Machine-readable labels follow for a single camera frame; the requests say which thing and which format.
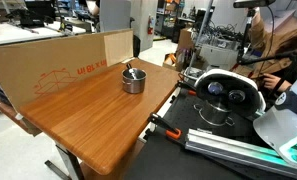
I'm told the aluminium extrusion rail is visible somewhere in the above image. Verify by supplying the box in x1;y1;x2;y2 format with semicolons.
184;128;297;180

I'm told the black clamp with orange handle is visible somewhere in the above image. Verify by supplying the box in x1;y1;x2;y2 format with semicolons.
175;79;199;98
146;112;183;141

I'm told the person in brown jacket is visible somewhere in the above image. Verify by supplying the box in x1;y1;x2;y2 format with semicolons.
233;7;297;85

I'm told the small silver steel pot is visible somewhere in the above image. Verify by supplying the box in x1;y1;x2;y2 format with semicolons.
121;67;148;95

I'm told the grey metal table leg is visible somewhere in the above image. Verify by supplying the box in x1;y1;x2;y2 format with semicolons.
43;142;86;180

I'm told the white VR headset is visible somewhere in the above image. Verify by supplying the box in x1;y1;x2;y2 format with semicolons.
193;68;267;121

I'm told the black perforated breadboard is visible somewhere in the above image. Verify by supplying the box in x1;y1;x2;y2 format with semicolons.
123;87;297;180

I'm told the white electronics box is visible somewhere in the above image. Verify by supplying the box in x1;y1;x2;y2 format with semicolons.
199;43;240;68

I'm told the black camera on stand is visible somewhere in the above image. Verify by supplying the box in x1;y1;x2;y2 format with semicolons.
233;0;277;66

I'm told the open box with orange items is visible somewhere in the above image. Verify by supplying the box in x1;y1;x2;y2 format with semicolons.
162;52;186;72

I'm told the silver metal pole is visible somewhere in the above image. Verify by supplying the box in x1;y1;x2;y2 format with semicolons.
187;0;216;78

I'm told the brown cardboard box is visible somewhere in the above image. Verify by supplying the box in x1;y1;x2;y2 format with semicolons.
177;27;196;53

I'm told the steel pot with wire handles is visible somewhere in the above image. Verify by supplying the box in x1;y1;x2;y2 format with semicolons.
193;100;236;128

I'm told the person's bare hand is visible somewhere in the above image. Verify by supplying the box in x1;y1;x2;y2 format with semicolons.
262;73;284;92

